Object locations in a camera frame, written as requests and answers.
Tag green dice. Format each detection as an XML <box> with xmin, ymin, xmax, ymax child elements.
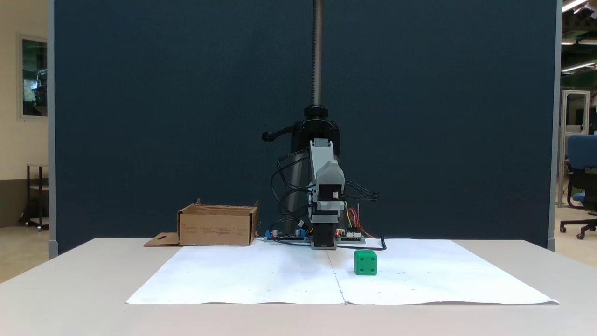
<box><xmin>354</xmin><ymin>250</ymin><xmax>378</xmax><ymax>276</ymax></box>

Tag circuit board with white connectors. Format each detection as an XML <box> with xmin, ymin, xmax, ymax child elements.
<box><xmin>336</xmin><ymin>228</ymin><xmax>366</xmax><ymax>245</ymax></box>

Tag blue office chair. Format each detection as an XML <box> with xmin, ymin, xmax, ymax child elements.
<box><xmin>559</xmin><ymin>134</ymin><xmax>597</xmax><ymax>240</ymax></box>

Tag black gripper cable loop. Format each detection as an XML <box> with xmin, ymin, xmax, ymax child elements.
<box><xmin>344</xmin><ymin>181</ymin><xmax>380</xmax><ymax>202</ymax></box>

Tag dark wheeled cart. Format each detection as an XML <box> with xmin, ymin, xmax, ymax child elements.
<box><xmin>19</xmin><ymin>164</ymin><xmax>49</xmax><ymax>231</ymax></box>

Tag framed wall window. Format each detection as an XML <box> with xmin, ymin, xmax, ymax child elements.
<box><xmin>18</xmin><ymin>34</ymin><xmax>49</xmax><ymax>120</ymax></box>

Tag black stand with metal pole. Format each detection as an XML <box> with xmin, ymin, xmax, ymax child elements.
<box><xmin>261</xmin><ymin>0</ymin><xmax>341</xmax><ymax>238</ymax></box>

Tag aluminium frame cabinet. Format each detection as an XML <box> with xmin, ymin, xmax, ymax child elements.
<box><xmin>557</xmin><ymin>89</ymin><xmax>591</xmax><ymax>209</ymax></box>

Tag white paper sheet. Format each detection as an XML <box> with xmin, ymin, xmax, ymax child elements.
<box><xmin>326</xmin><ymin>239</ymin><xmax>559</xmax><ymax>306</ymax></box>
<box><xmin>126</xmin><ymin>239</ymin><xmax>346</xmax><ymax>305</ymax></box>

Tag circuit board with blue terminals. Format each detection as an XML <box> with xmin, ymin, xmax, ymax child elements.
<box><xmin>264</xmin><ymin>228</ymin><xmax>311</xmax><ymax>243</ymax></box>

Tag dark blue partition panel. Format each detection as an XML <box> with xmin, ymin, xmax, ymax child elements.
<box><xmin>48</xmin><ymin>0</ymin><xmax>562</xmax><ymax>260</ymax></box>

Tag brown cardboard box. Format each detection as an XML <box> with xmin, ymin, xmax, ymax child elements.
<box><xmin>144</xmin><ymin>198</ymin><xmax>260</xmax><ymax>247</ymax></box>

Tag coloured jumper wires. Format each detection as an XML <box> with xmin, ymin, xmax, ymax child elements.
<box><xmin>344</xmin><ymin>201</ymin><xmax>375</xmax><ymax>238</ymax></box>

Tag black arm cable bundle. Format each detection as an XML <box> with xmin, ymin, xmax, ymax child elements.
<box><xmin>269</xmin><ymin>153</ymin><xmax>312</xmax><ymax>244</ymax></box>

